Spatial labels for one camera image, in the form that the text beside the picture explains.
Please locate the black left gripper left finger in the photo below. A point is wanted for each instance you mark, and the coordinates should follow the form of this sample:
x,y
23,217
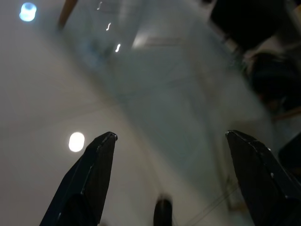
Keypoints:
x,y
91,179

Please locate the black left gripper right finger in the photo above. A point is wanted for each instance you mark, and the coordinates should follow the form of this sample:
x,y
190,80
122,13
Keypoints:
x,y
265,183

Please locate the black robot foot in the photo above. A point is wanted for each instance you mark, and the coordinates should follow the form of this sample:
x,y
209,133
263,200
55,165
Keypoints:
x,y
163,213

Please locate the black boxy furniture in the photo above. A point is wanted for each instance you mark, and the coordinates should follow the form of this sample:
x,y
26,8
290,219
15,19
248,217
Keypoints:
x,y
247,21

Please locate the wooden furniture leg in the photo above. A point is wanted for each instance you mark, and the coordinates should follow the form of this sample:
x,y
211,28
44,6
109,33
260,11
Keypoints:
x,y
67,11

